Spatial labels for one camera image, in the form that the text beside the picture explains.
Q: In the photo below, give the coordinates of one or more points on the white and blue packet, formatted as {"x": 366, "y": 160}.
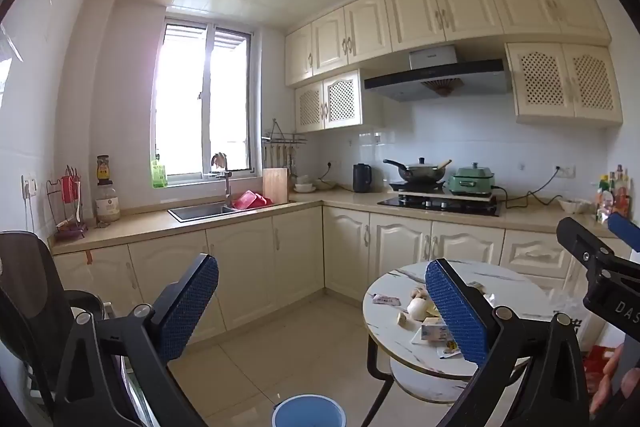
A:
{"x": 430, "y": 334}

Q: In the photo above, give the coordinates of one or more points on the group of condiment bottles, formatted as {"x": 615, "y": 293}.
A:
{"x": 612, "y": 197}

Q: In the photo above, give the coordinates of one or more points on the hanging utensil rack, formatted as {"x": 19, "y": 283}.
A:
{"x": 282, "y": 142}

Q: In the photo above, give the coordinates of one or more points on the patterned grey snack packet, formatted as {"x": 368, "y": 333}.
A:
{"x": 477, "y": 286}

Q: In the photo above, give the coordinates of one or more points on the black gas stove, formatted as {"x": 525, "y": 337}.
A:
{"x": 440, "y": 206}

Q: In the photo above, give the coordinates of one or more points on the red packet on floor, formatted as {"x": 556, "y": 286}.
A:
{"x": 597, "y": 364}

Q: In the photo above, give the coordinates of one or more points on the black electric kettle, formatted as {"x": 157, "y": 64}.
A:
{"x": 362, "y": 179}

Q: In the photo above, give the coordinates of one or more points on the person's right hand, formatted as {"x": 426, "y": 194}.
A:
{"x": 602, "y": 394}

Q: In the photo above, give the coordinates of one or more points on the round marble table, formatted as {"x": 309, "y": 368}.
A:
{"x": 390, "y": 337}

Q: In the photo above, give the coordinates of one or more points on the cream lattice door cabinet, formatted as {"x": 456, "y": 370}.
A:
{"x": 340, "y": 99}
{"x": 565, "y": 82}

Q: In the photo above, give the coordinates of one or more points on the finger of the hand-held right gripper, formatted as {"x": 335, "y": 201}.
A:
{"x": 625, "y": 229}
{"x": 575, "y": 237}

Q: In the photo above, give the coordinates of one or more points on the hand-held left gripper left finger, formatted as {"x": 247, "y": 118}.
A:
{"x": 190, "y": 302}

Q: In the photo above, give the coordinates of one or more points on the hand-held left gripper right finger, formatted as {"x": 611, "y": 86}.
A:
{"x": 457, "y": 312}

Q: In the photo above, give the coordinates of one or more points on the beige ginger piece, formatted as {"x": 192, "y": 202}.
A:
{"x": 402, "y": 318}

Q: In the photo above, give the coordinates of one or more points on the pink dish rack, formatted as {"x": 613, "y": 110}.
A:
{"x": 250, "y": 200}

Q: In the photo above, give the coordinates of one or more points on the orange tape strip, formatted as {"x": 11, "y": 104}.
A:
{"x": 90, "y": 257}

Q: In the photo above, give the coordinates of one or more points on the cream upper wall cabinets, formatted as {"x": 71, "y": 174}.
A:
{"x": 415, "y": 14}

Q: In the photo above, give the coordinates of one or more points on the white bowl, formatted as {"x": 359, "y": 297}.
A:
{"x": 575, "y": 206}

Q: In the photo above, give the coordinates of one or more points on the green electric cooker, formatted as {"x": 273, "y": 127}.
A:
{"x": 470, "y": 181}

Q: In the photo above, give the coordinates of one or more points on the brown sauce bottle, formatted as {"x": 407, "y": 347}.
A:
{"x": 103, "y": 169}

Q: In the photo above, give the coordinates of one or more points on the white rice bag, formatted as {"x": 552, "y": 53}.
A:
{"x": 567, "y": 317}

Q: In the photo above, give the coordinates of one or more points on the white onion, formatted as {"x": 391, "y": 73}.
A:
{"x": 416, "y": 308}

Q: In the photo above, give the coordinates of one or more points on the sliding glass window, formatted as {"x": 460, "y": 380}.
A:
{"x": 225, "y": 107}

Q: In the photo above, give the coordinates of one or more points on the wok with lid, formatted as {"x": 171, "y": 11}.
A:
{"x": 422, "y": 171}

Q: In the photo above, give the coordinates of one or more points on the black mesh office chair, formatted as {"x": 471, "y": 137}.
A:
{"x": 30, "y": 307}

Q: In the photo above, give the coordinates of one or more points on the steel kitchen sink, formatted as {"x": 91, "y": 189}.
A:
{"x": 200, "y": 212}

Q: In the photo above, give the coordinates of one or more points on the blue plastic bucket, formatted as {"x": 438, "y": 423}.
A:
{"x": 307, "y": 412}

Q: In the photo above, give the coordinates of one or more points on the black steel range hood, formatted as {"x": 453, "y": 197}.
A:
{"x": 435, "y": 77}

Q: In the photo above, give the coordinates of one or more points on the red knife rack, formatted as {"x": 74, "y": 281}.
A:
{"x": 70, "y": 192}

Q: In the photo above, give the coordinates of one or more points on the stack of white bowls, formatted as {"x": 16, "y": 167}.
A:
{"x": 304, "y": 184}

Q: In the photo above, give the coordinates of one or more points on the green dish soap bottle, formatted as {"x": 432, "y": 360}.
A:
{"x": 159, "y": 174}

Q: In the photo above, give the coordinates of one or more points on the wooden cutting board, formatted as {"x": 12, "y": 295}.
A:
{"x": 276, "y": 186}

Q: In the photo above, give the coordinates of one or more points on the small yellow packet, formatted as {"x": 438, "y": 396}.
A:
{"x": 447, "y": 351}

